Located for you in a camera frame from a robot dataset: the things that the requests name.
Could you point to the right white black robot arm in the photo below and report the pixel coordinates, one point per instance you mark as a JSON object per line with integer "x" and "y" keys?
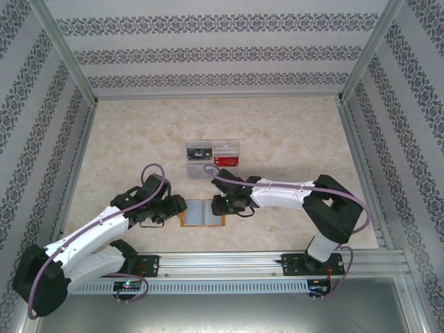
{"x": 277, "y": 196}

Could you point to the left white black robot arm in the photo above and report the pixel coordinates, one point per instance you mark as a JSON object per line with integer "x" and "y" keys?
{"x": 86, "y": 232}

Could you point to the red card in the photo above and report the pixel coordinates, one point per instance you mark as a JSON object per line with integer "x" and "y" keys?
{"x": 227, "y": 161}

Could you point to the white VIP card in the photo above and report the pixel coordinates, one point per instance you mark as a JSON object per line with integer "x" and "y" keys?
{"x": 197, "y": 170}

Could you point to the clear acrylic card box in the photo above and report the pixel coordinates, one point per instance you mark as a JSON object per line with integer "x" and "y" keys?
{"x": 229, "y": 147}

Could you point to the black card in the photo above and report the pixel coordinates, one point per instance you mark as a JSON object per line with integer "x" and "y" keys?
{"x": 199, "y": 153}

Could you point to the black mounting plate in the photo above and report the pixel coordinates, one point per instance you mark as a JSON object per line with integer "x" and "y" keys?
{"x": 152, "y": 265}
{"x": 289, "y": 265}

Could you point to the small control board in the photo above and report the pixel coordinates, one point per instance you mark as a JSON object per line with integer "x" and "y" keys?
{"x": 128, "y": 286}
{"x": 317, "y": 287}

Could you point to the horizontal aluminium base rail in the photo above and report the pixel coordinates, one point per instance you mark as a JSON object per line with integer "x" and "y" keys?
{"x": 222, "y": 265}

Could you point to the aluminium side rail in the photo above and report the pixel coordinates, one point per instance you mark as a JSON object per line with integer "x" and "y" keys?
{"x": 78, "y": 166}
{"x": 360, "y": 166}

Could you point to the aluminium back rail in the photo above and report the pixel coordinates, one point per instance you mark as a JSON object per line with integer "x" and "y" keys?
{"x": 218, "y": 97}

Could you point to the aluminium frame post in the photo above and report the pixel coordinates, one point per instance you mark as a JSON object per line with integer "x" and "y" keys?
{"x": 66, "y": 59}
{"x": 371, "y": 52}

